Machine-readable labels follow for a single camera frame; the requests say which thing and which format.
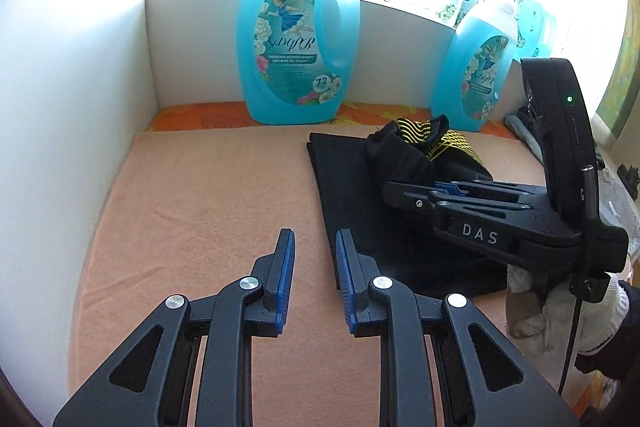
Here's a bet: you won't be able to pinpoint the orange floral bed sheet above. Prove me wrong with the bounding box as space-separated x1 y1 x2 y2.
144 100 516 141

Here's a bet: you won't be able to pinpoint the blue bottle on windowsill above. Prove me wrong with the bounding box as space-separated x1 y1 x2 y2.
514 0 556 62

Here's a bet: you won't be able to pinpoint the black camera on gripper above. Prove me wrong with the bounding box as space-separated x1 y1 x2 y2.
521 57 599 228

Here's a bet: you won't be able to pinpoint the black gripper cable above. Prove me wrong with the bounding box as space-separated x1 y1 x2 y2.
555 275 586 396

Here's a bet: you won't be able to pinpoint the white knit gloved hand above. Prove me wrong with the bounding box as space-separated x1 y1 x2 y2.
506 265 630 357

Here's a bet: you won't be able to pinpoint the blue detergent bottle right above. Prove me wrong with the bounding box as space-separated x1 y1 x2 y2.
431 5 518 132

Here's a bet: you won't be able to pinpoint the blue detergent bottle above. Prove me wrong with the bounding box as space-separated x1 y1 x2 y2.
235 0 360 126
431 5 518 132

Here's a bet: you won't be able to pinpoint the green yellow landscape painting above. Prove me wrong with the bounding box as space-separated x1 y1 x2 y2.
597 0 639 139

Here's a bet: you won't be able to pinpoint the black pants yellow stripes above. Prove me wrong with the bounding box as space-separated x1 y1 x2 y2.
307 116 506 298

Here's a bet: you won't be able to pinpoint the stack of folded dark clothes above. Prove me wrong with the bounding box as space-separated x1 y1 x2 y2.
503 106 544 165

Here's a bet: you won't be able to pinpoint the black sleeve forearm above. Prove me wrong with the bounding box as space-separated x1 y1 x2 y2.
575 277 639 383

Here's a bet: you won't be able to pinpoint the blue detergent bottle left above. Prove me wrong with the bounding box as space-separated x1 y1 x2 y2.
235 0 360 126

